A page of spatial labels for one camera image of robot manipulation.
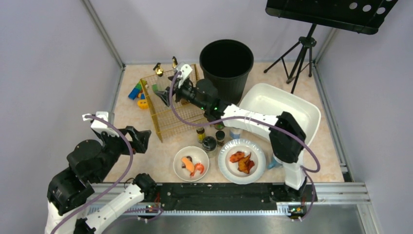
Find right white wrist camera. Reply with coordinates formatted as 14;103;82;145
176;62;193;88

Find white bowl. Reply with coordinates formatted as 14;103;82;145
173;146;209;182

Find small dark spice jar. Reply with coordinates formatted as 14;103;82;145
215;130;225;147

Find fried food pieces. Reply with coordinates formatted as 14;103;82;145
229;151;255;174

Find orange food piece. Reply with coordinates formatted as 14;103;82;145
181;156;195;173

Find metal corner post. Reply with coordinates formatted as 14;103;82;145
80;0;125;70

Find black music stand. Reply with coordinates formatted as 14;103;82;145
264;0;398;93

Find white paper plate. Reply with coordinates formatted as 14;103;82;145
218;138;266;185

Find blue mug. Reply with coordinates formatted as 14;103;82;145
267;155;283;170

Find glass oil bottle dark liquid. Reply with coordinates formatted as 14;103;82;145
169;56;179;81

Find red sauce bottle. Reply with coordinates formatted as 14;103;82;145
214;124;225;130

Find black trash bin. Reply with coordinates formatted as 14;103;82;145
199;39;254;104

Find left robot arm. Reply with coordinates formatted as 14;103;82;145
45;126;156;234

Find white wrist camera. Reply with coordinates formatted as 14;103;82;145
82;111;119;137
176;62;193;88

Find white rectangular tub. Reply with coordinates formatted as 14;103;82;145
239;83;321;145

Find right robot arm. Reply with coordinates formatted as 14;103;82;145
154;78;307;196

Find small yellow oil bottle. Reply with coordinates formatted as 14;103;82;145
196;127;206;143

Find red shrimp toy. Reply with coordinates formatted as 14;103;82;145
190;163;205;177

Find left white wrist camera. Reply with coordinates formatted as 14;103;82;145
82;111;119;137

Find green lego brick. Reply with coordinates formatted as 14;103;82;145
135;79;148;90

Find gold wire basket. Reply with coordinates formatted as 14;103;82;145
142;70;207;142

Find blue toy block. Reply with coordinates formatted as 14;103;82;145
128;87;142;100

